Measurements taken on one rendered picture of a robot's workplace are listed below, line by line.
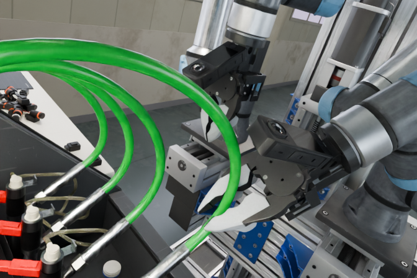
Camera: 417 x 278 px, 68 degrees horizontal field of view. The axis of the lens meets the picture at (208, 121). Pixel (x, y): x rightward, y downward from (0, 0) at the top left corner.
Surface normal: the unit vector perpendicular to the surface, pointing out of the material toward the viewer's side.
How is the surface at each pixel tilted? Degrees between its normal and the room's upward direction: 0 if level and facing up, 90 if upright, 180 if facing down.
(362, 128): 56
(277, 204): 48
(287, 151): 103
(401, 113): 61
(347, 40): 90
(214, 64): 29
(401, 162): 130
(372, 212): 72
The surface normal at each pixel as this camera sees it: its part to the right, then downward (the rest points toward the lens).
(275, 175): -0.39, -0.55
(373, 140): -0.04, 0.07
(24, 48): 0.56, -0.01
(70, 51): 0.61, 0.33
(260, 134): -0.80, -0.22
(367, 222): -0.57, -0.14
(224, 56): -0.12, -0.72
